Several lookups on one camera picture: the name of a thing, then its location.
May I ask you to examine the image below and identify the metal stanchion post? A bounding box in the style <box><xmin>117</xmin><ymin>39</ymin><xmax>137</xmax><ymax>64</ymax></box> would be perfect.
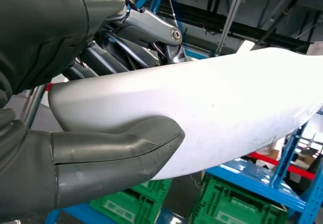
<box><xmin>20</xmin><ymin>84</ymin><xmax>48</xmax><ymax>129</ymax></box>

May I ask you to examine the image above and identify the blue metal shelf rack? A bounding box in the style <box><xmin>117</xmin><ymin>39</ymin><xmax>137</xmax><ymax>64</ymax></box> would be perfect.
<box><xmin>45</xmin><ymin>0</ymin><xmax>323</xmax><ymax>224</ymax></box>

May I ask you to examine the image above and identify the green plastic crate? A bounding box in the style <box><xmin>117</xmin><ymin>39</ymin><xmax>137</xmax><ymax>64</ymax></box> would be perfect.
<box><xmin>188</xmin><ymin>174</ymin><xmax>288</xmax><ymax>224</ymax></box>
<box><xmin>90</xmin><ymin>178</ymin><xmax>173</xmax><ymax>224</ymax></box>

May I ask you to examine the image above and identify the long red barrier belt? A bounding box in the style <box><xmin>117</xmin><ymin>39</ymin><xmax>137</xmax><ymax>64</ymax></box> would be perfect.
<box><xmin>248</xmin><ymin>151</ymin><xmax>315</xmax><ymax>180</ymax></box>

